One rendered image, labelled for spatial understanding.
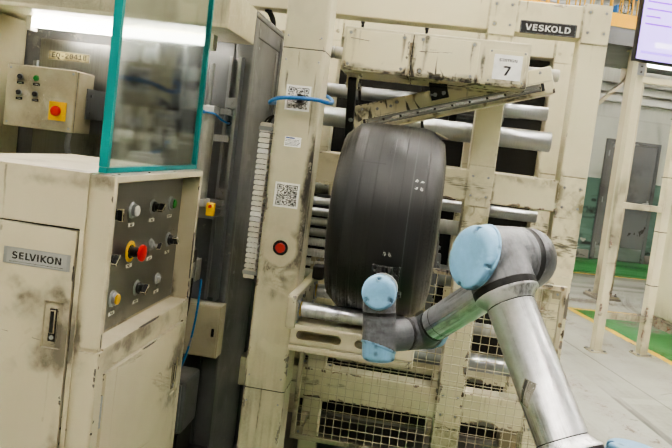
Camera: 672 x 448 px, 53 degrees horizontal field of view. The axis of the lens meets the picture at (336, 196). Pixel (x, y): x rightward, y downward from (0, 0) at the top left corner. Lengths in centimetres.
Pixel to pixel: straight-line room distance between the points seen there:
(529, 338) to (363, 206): 74
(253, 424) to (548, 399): 121
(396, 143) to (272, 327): 67
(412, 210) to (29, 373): 98
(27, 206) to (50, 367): 34
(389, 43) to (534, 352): 134
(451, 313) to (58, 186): 87
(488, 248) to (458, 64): 115
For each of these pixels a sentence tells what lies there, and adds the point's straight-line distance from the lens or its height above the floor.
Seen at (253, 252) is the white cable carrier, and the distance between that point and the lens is 207.
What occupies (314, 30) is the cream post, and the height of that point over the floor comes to 171.
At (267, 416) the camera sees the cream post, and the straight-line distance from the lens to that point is 218.
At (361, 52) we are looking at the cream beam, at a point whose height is 170.
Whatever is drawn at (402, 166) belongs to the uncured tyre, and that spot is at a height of 135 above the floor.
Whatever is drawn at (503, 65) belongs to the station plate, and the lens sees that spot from 227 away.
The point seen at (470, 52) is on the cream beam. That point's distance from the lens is 227.
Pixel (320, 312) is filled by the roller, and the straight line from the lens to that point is 197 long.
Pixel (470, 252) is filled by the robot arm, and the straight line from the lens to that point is 123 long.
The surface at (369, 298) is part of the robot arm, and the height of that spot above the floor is 106.
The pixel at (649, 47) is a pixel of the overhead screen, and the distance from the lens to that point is 586.
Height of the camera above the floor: 138
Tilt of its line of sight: 4 degrees down
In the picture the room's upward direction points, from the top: 7 degrees clockwise
